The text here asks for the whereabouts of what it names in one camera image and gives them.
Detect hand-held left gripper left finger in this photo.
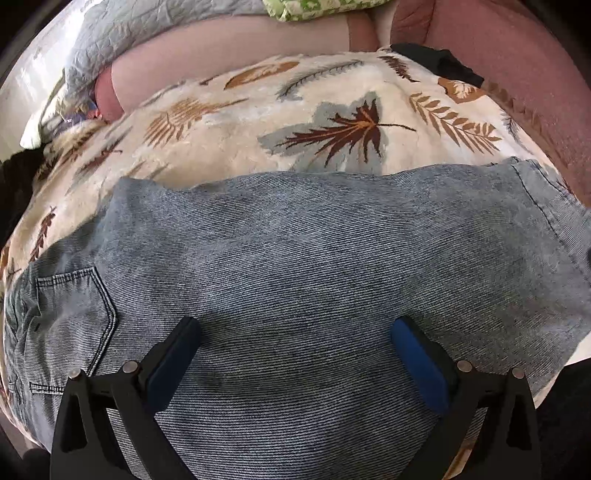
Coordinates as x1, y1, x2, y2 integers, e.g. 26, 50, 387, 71
50, 316, 202, 480

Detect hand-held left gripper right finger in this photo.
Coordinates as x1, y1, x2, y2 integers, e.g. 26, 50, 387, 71
390, 316, 541, 480

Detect grey quilted blanket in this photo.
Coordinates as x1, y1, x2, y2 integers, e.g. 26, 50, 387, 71
34, 0, 269, 121

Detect grey-blue denim pants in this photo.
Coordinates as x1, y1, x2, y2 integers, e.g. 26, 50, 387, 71
2, 157, 591, 480

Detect pink bolster pillow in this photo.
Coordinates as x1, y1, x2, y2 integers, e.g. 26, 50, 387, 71
95, 13, 380, 123

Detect large black cloth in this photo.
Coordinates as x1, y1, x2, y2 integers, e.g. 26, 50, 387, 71
0, 142, 49, 243

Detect purple printed cloth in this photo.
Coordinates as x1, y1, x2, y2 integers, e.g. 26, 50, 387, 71
65, 108, 101, 127

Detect small black cloth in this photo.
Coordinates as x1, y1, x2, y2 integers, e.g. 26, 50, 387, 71
390, 43, 485, 88

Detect green patterned blanket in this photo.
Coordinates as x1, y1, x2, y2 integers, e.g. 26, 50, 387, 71
262, 0, 399, 23

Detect cream leaf print blanket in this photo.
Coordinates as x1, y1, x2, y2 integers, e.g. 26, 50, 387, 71
0, 48, 580, 296

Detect pink padded bed frame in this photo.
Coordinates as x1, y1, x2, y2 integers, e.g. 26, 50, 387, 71
390, 0, 591, 206

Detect white floral pillow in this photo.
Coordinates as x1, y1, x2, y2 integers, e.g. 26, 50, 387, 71
21, 78, 70, 149

